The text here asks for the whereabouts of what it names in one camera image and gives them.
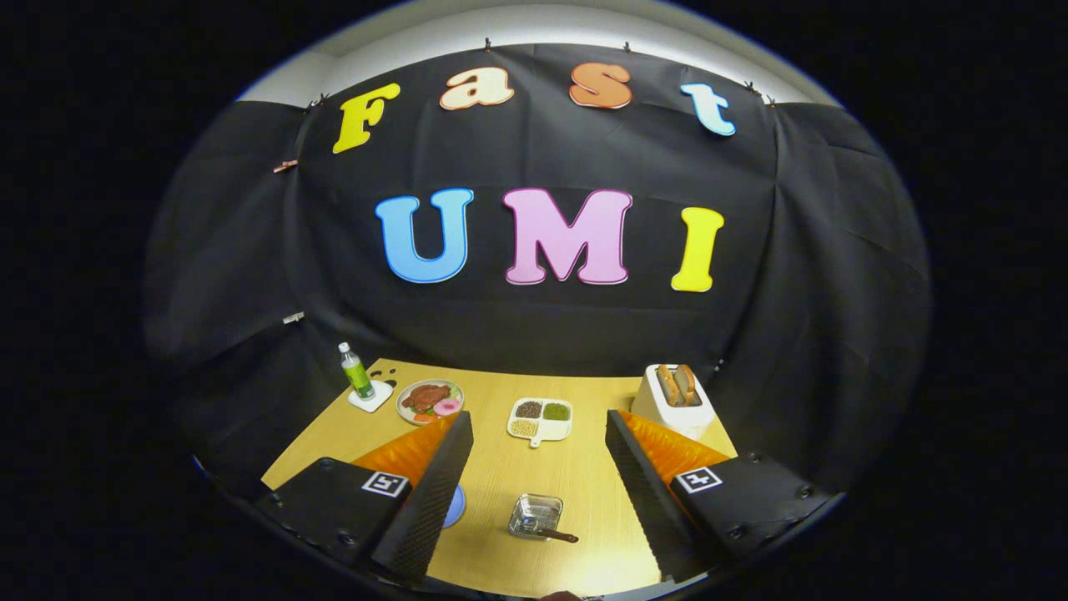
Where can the green drink bottle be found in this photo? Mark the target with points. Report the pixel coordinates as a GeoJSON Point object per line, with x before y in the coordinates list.
{"type": "Point", "coordinates": [357, 377]}

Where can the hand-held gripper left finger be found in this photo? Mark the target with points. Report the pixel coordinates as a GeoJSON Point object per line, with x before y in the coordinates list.
{"type": "Point", "coordinates": [430, 501]}

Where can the white cloth clip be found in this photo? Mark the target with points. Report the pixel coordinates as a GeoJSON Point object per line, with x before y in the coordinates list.
{"type": "Point", "coordinates": [294, 317]}

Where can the pink cloth clip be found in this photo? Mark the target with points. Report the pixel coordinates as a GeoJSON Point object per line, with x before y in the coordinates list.
{"type": "Point", "coordinates": [285, 166]}

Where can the brown toast slice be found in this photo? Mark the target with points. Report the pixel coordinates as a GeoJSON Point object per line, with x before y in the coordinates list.
{"type": "Point", "coordinates": [687, 382]}
{"type": "Point", "coordinates": [667, 384]}

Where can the beige food plate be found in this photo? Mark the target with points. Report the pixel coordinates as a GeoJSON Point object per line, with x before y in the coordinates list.
{"type": "Point", "coordinates": [406, 416]}

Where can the blue plate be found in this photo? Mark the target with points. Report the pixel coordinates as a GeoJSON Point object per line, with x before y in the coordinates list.
{"type": "Point", "coordinates": [455, 507]}

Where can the white toaster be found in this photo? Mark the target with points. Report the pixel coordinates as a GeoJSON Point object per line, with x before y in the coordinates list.
{"type": "Point", "coordinates": [667, 419]}

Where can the white divided bean dish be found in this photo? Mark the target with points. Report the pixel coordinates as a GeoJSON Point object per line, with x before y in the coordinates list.
{"type": "Point", "coordinates": [557, 430]}

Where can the metal drain basket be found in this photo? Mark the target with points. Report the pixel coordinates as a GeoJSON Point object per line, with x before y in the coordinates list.
{"type": "Point", "coordinates": [546, 505]}

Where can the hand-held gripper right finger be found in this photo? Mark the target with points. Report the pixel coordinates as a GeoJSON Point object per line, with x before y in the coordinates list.
{"type": "Point", "coordinates": [647, 492]}

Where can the white square coaster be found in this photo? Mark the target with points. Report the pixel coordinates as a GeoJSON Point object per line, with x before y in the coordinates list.
{"type": "Point", "coordinates": [382, 396]}

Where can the brown steak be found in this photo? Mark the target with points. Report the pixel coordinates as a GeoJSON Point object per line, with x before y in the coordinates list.
{"type": "Point", "coordinates": [424, 396]}

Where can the pink ham slice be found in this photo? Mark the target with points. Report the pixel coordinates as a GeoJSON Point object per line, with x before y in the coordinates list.
{"type": "Point", "coordinates": [447, 407]}

